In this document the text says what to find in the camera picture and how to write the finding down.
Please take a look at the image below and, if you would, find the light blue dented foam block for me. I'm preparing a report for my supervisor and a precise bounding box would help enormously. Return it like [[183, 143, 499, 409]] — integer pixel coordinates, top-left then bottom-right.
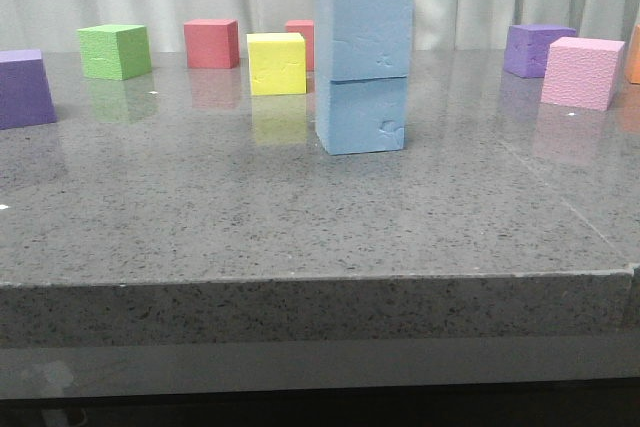
[[315, 76, 408, 155]]

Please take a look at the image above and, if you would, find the yellow foam block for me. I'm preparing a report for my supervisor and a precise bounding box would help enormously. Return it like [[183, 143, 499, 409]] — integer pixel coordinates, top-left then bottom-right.
[[246, 32, 306, 96]]

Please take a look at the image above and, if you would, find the red foam block rear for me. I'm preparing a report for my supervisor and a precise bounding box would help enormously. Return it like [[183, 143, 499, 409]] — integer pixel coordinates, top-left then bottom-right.
[[284, 19, 316, 72]]

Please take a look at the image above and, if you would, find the red foam block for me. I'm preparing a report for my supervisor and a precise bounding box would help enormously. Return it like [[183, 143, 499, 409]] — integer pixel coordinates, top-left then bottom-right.
[[284, 19, 316, 72], [183, 19, 240, 69]]

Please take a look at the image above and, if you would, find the red foam block left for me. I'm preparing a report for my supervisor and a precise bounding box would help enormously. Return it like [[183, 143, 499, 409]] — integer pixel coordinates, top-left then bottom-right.
[[183, 19, 240, 69]]

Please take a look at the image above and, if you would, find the green foam block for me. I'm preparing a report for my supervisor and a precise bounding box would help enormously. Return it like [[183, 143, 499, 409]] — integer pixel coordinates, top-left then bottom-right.
[[77, 24, 152, 80]]

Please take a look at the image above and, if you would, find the purple foam block right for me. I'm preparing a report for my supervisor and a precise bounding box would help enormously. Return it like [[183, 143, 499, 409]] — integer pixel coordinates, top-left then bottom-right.
[[503, 24, 577, 78]]

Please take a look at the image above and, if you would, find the purple foam block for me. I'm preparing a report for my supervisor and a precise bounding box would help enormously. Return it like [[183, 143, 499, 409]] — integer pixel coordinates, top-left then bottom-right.
[[503, 24, 577, 78], [0, 49, 57, 129]]

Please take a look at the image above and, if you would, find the pink foam block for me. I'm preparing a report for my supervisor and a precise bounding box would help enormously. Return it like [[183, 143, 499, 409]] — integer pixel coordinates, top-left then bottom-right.
[[541, 37, 625, 111]]

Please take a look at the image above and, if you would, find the purple foam block left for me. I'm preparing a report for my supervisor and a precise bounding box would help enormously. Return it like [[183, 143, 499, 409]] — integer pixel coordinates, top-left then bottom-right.
[[0, 49, 57, 129]]

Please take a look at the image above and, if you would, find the orange foam block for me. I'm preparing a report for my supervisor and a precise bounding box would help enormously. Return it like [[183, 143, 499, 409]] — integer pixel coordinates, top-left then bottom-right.
[[624, 24, 640, 84]]

